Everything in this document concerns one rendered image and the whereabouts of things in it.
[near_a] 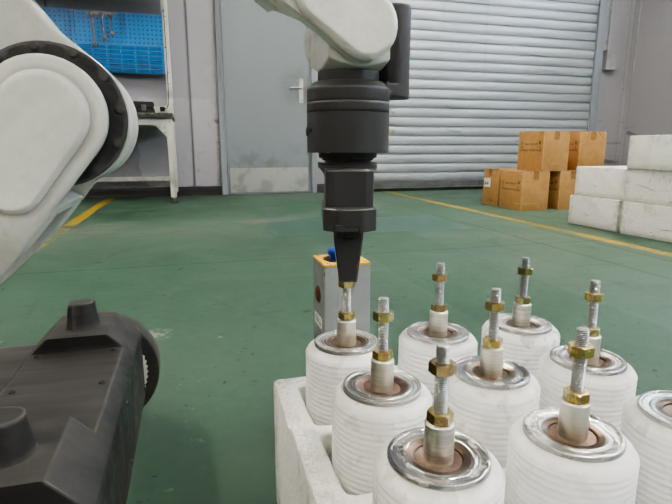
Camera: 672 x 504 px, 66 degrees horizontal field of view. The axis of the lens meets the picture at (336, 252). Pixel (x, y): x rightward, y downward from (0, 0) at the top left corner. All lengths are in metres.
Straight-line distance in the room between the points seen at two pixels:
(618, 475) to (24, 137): 0.57
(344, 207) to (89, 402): 0.37
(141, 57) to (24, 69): 4.79
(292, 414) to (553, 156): 3.84
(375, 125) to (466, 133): 5.64
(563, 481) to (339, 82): 0.39
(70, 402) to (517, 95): 6.17
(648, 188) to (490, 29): 3.63
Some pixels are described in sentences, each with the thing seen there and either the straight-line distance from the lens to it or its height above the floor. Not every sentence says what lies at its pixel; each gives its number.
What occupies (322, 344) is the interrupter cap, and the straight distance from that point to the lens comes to 0.60.
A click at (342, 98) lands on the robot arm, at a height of 0.52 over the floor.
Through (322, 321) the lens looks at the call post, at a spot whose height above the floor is 0.23.
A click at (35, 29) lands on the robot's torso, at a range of 0.62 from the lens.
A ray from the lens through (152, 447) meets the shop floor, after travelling 0.94.
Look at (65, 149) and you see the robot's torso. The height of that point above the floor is 0.47.
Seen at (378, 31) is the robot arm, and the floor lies 0.58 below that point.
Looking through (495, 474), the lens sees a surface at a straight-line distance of 0.41.
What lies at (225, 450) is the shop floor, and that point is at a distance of 0.90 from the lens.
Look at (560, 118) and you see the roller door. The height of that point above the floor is 0.82.
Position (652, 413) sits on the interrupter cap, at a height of 0.25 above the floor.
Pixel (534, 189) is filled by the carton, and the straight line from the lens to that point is 4.23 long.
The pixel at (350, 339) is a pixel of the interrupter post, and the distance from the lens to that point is 0.60.
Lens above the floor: 0.48
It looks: 12 degrees down
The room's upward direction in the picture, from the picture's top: straight up
